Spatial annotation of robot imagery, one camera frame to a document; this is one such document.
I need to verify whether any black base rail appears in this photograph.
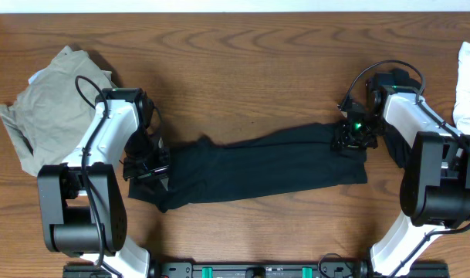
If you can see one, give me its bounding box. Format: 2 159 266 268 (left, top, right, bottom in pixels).
62 255 450 278

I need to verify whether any black shirt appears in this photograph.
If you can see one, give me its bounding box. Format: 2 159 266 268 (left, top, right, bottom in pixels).
128 123 367 212

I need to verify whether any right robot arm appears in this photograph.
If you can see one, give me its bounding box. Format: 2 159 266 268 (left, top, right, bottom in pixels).
332 69 470 277

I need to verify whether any white garment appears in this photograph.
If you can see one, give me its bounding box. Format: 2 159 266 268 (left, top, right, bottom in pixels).
453 42 470 134

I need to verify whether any beige crumpled garment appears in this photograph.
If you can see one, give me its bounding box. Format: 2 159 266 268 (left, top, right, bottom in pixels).
0 46 114 176

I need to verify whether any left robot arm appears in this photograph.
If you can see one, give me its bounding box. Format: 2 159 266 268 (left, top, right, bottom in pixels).
37 88 170 277

